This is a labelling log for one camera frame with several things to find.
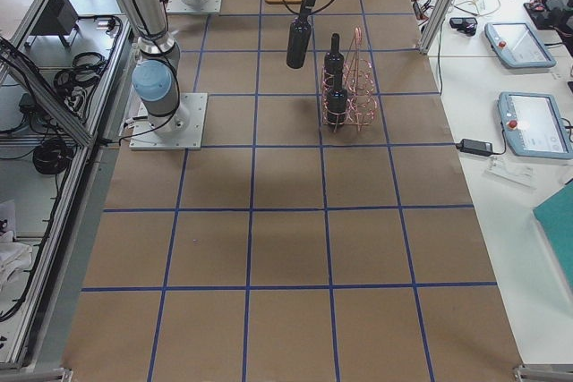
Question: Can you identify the copper wire bottle basket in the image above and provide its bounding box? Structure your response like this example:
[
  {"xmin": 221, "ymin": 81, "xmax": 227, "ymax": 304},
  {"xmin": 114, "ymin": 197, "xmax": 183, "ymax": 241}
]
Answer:
[{"xmin": 321, "ymin": 27, "xmax": 378, "ymax": 131}]

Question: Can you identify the teach pendant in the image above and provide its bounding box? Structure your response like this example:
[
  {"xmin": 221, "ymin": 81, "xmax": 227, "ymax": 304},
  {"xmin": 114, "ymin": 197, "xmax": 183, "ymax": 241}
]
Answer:
[
  {"xmin": 484, "ymin": 22, "xmax": 556, "ymax": 69},
  {"xmin": 497, "ymin": 91, "xmax": 572, "ymax": 160}
]

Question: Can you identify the teal box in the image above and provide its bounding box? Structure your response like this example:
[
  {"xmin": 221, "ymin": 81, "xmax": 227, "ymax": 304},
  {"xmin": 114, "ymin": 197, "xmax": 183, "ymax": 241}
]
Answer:
[{"xmin": 533, "ymin": 183, "xmax": 573, "ymax": 284}]

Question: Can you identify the upper teach pendant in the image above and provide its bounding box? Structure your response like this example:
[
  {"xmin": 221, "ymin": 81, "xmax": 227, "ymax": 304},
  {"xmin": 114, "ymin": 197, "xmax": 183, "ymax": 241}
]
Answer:
[{"xmin": 484, "ymin": 22, "xmax": 556, "ymax": 69}]

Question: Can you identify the black power adapter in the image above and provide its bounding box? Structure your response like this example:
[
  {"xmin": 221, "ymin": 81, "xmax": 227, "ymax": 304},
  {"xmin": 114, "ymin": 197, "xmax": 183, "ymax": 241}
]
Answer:
[{"xmin": 456, "ymin": 139, "xmax": 493, "ymax": 157}]

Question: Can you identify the clear plastic holder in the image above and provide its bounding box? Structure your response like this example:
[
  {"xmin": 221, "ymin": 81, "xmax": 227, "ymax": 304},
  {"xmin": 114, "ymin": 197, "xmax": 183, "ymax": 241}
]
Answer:
[{"xmin": 484, "ymin": 157, "xmax": 536, "ymax": 190}]

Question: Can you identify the dark wine bottle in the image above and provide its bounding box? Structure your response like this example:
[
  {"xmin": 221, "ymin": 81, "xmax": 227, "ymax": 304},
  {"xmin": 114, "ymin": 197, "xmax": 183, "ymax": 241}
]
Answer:
[
  {"xmin": 286, "ymin": 16, "xmax": 312, "ymax": 69},
  {"xmin": 327, "ymin": 71, "xmax": 348, "ymax": 131},
  {"xmin": 324, "ymin": 33, "xmax": 345, "ymax": 75}
]

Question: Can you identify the lower teach pendant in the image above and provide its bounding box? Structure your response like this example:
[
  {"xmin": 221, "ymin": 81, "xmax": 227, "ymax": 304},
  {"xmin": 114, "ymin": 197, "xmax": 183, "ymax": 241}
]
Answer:
[{"xmin": 497, "ymin": 91, "xmax": 572, "ymax": 160}]

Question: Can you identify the black cable coil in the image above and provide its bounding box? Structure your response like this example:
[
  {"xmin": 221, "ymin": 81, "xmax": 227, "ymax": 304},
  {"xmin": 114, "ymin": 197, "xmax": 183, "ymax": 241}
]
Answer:
[{"xmin": 31, "ymin": 136, "xmax": 73, "ymax": 176}]

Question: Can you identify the black device on table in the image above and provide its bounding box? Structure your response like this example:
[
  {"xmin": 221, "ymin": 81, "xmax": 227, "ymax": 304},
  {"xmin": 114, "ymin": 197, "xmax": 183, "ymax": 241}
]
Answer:
[{"xmin": 449, "ymin": 17, "xmax": 477, "ymax": 36}]

